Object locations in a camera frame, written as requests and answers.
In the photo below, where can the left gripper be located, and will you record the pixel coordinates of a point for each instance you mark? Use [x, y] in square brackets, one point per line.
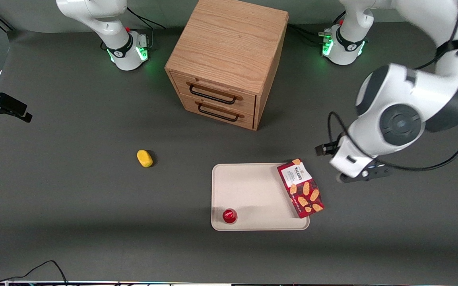
[332, 147]

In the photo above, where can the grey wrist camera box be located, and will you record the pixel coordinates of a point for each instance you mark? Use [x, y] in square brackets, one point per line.
[378, 171]

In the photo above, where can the yellow sponge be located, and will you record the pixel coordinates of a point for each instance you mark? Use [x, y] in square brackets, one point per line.
[144, 158]

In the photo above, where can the beige plastic tray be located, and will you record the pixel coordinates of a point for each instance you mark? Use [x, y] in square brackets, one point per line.
[253, 190]

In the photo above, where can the wooden two-drawer cabinet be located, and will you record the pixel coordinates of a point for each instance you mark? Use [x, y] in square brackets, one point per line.
[229, 43]

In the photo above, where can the red cookie box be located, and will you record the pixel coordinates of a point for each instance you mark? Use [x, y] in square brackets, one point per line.
[304, 190]

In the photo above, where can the red capsule cup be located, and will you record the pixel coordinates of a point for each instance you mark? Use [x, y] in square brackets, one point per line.
[229, 215]

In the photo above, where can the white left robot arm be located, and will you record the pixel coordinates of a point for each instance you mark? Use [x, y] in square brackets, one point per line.
[412, 91]

